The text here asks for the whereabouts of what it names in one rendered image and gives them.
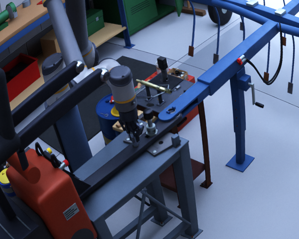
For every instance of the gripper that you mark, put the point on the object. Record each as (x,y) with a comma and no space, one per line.
(127,115)

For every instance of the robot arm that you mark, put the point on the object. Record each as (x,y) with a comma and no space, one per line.
(64,37)

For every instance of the black knob locking pin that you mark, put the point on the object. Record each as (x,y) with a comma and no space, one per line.
(148,115)

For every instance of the dark tractor drawbar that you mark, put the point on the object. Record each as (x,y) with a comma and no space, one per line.
(119,161)

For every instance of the black headed hitch pin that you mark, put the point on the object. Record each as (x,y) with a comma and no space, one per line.
(162,62)

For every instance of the blue cultivator tine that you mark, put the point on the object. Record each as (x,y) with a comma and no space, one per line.
(215,58)
(290,87)
(266,76)
(241,25)
(284,41)
(191,50)

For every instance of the black cultivator wheel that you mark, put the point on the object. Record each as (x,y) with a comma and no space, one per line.
(215,16)

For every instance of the small wooden block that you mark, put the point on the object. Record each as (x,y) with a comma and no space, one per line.
(117,128)

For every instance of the blue drum with yellow label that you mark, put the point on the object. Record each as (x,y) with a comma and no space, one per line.
(103,124)

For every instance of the brass yellow rod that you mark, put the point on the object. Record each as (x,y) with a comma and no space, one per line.
(152,85)

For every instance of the grey steel stand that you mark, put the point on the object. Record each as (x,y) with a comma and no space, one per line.
(179,174)

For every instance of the dark grey tray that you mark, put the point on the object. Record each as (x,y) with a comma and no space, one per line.
(174,82)

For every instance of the black floor mat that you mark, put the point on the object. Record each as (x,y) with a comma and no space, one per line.
(137,64)

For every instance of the red cart with brown legs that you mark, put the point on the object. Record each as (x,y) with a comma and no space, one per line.
(204,139)

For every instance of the cardboard box of parts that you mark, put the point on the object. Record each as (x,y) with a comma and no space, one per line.
(183,73)

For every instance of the red knob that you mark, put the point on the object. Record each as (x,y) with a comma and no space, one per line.
(64,163)

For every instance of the yellow knob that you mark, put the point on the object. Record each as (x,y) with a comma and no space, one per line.
(48,150)

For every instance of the blue wooden workbench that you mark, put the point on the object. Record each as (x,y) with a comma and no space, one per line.
(126,35)

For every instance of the green vented cabinet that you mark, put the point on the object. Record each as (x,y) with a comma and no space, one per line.
(139,17)

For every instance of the green toolbox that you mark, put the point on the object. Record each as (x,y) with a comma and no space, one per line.
(94,25)

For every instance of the grey jack crank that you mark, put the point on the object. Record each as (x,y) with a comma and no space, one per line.
(252,94)

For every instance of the plain cardboard box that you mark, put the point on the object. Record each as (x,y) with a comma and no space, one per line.
(48,47)

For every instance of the red storage bin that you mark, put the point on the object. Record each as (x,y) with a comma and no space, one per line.
(27,74)

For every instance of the red capped silver plunger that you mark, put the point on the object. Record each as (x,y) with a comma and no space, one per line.
(239,60)

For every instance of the brown wooden chock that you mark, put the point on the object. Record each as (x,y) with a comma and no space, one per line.
(196,12)

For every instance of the yellow and blue can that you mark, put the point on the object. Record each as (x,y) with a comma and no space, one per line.
(5,179)

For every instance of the grey cylinder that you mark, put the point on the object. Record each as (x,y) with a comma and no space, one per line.
(26,2)

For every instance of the green bench vise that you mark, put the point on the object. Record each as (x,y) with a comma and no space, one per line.
(2,18)

